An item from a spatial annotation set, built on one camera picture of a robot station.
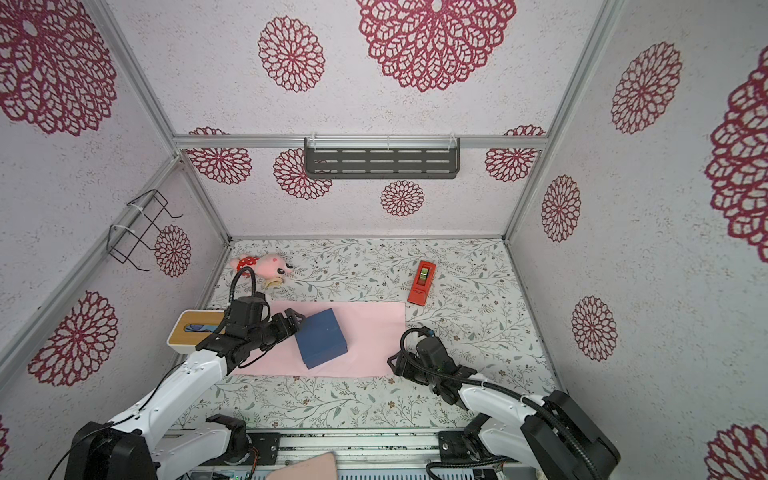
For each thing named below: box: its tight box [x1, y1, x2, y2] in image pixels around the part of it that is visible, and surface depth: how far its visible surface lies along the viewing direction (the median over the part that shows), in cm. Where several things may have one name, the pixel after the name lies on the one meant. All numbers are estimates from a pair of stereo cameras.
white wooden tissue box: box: [167, 310, 226, 355], surface depth 92 cm
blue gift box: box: [295, 308, 348, 370], surface depth 90 cm
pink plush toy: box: [230, 254, 294, 281], surface depth 106 cm
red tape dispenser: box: [407, 260, 437, 307], surface depth 104 cm
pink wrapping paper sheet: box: [230, 301, 406, 378], surface depth 92 cm
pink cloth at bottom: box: [266, 451, 338, 480], surface depth 71 cm
